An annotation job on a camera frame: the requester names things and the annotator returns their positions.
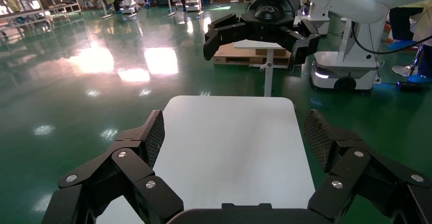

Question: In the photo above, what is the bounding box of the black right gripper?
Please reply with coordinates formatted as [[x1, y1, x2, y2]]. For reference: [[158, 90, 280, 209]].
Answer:
[[203, 0, 321, 74]]

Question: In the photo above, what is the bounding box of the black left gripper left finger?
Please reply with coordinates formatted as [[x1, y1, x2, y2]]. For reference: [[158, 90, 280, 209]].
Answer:
[[41, 109, 184, 224]]

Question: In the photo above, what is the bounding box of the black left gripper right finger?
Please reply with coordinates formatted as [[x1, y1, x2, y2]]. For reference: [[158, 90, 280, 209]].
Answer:
[[304, 109, 432, 224]]

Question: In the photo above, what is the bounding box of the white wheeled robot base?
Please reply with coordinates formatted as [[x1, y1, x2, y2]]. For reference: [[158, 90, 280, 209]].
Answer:
[[310, 3, 387, 92]]

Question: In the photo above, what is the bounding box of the wooden pallet with box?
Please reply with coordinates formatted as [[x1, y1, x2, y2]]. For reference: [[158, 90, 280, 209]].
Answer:
[[213, 43, 291, 65]]

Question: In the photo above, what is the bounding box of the black power brick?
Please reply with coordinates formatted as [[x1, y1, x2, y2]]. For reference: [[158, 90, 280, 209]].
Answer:
[[396, 80, 422, 93]]

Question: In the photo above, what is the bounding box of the metal stool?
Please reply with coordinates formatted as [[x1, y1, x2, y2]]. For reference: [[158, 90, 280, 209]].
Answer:
[[392, 43, 424, 78]]

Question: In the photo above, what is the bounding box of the person with blue shoe covers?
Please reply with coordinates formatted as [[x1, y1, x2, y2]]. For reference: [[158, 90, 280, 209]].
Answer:
[[387, 0, 432, 84]]

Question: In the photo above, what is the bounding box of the small white pedestal table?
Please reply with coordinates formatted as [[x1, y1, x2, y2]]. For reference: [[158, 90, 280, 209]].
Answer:
[[233, 39, 291, 98]]

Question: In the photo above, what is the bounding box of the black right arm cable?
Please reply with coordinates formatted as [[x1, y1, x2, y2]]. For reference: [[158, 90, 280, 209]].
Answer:
[[350, 20, 432, 55]]

